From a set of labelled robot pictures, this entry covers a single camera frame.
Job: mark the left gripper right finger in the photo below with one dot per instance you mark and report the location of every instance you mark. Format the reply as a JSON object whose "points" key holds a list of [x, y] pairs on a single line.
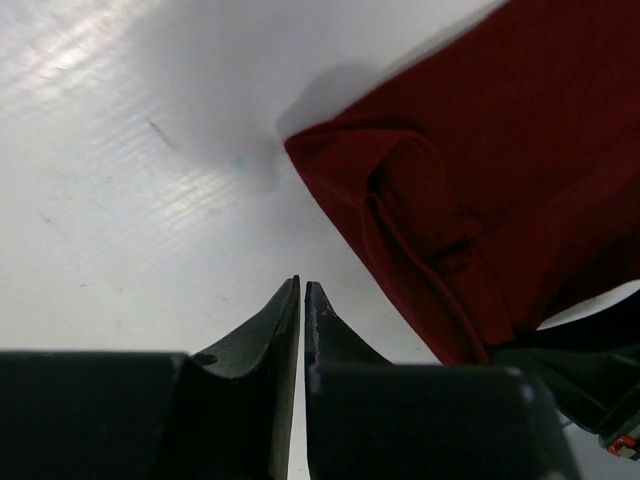
{"points": [[327, 338]]}

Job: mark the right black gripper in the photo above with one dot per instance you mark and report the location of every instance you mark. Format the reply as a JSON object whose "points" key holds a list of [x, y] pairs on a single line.
{"points": [[588, 357]]}

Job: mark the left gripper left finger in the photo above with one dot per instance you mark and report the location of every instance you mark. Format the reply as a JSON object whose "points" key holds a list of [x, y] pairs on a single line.
{"points": [[245, 395]]}

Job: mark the dark red t-shirt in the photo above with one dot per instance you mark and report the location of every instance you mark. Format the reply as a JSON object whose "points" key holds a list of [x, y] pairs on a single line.
{"points": [[495, 182]]}

